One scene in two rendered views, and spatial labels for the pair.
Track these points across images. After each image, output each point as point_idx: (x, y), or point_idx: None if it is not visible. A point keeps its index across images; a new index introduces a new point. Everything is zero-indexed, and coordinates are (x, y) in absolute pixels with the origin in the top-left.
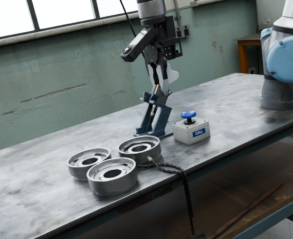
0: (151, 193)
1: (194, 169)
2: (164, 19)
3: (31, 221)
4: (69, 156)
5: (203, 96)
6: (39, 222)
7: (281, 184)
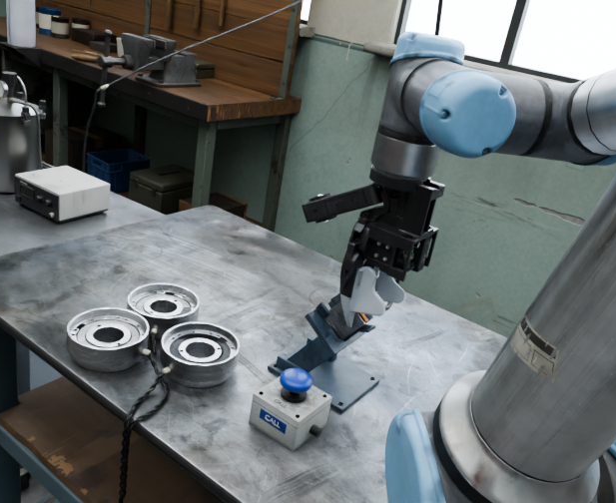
0: None
1: (155, 442)
2: (393, 186)
3: (34, 299)
4: (227, 289)
5: None
6: (28, 306)
7: None
